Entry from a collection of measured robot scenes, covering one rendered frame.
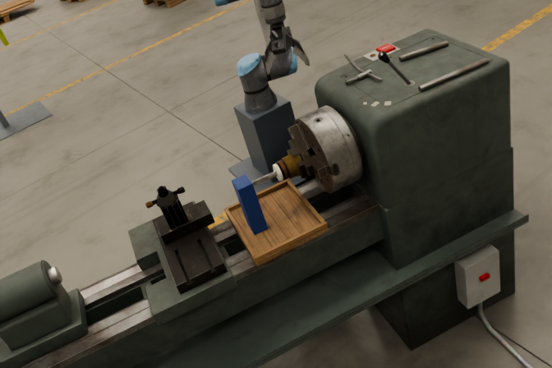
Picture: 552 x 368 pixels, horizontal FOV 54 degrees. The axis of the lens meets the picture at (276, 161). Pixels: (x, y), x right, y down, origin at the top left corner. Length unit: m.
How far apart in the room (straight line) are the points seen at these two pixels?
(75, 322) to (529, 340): 1.91
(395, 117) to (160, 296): 1.02
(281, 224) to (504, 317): 1.23
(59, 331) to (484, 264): 1.69
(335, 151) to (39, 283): 1.10
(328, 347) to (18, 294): 1.47
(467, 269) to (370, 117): 0.87
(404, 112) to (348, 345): 1.30
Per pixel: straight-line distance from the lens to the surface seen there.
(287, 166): 2.02
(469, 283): 2.53
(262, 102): 2.44
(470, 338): 2.78
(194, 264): 1.97
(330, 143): 1.95
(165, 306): 1.95
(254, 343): 2.23
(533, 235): 3.23
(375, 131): 1.90
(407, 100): 1.97
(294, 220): 2.12
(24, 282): 2.03
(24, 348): 2.15
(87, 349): 2.08
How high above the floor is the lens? 2.24
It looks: 33 degrees down
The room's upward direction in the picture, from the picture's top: 17 degrees counter-clockwise
